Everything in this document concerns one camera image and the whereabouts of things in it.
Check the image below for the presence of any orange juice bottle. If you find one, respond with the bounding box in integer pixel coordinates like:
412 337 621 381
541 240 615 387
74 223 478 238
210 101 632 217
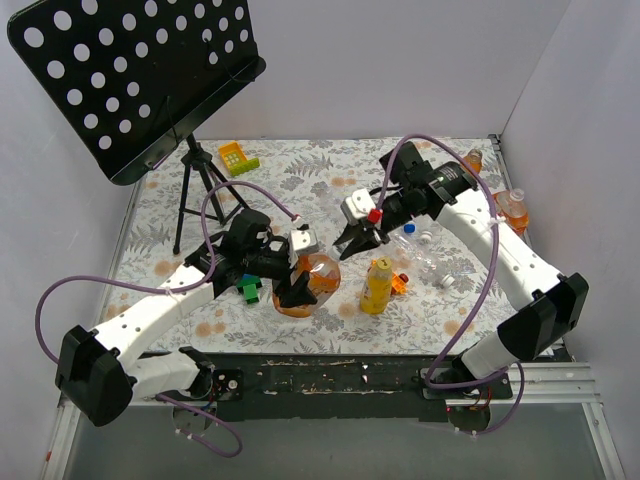
463 149 483 173

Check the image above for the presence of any crushed orange label bottle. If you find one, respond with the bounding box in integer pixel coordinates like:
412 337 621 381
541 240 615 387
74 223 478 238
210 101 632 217
493 188 529 236

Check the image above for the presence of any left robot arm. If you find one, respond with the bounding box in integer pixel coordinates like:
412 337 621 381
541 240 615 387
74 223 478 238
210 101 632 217
55 209 319 427

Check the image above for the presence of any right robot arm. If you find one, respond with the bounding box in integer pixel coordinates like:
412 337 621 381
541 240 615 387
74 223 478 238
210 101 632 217
336 134 589 398

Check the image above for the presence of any clear bottle white cap right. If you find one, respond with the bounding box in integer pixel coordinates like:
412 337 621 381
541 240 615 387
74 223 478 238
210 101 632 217
419 231 433 243

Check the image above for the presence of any clear bottle white cap lower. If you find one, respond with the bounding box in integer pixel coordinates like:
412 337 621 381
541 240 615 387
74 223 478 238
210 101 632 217
390 230 455 289

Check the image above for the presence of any yellow juice bottle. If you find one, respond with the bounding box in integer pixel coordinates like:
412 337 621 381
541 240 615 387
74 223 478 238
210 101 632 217
360 256 393 315

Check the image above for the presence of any green blue toy block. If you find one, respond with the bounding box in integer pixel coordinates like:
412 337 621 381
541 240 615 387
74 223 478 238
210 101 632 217
236 274 262 304

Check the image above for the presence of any floral patterned table mat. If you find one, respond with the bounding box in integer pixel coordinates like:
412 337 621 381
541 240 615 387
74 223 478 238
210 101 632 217
94 137 556 357

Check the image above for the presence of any black perforated music stand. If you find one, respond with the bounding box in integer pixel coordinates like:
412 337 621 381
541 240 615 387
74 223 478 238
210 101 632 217
6 0 277 256

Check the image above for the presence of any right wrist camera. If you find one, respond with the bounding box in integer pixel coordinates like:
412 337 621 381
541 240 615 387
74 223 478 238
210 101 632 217
340 189 383 227

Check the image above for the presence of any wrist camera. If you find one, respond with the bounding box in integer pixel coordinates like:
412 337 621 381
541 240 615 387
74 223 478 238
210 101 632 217
340 189 383 227
288 229 320 266

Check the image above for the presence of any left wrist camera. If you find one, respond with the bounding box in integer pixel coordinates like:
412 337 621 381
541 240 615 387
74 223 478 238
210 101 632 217
288 229 320 266

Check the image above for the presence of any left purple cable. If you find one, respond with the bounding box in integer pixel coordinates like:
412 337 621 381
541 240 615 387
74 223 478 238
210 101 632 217
34 180 304 459

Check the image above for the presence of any purple cable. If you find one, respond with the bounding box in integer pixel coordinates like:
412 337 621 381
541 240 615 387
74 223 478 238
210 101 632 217
374 133 526 435
34 180 304 459

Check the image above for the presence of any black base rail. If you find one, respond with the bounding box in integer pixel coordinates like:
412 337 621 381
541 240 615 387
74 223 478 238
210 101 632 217
154 349 526 424

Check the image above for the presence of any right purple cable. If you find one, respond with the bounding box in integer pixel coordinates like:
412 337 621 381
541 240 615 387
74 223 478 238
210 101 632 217
374 133 526 435

